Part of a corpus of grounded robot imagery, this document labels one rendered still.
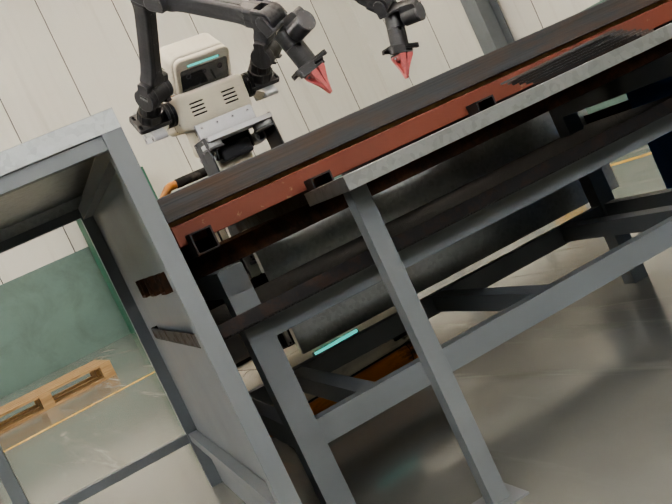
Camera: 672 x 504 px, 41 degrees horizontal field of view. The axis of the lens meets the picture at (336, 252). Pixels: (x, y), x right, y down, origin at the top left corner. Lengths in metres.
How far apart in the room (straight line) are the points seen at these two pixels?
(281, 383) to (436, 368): 0.35
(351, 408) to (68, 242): 10.48
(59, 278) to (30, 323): 0.69
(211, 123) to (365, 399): 1.31
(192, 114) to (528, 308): 1.37
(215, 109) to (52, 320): 9.32
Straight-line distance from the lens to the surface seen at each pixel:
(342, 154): 2.01
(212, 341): 1.73
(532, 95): 1.87
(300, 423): 1.98
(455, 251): 2.97
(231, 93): 3.09
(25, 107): 12.65
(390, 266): 1.80
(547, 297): 2.22
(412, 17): 2.79
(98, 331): 12.31
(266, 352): 1.94
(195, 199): 1.92
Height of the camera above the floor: 0.76
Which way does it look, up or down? 4 degrees down
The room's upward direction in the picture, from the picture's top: 25 degrees counter-clockwise
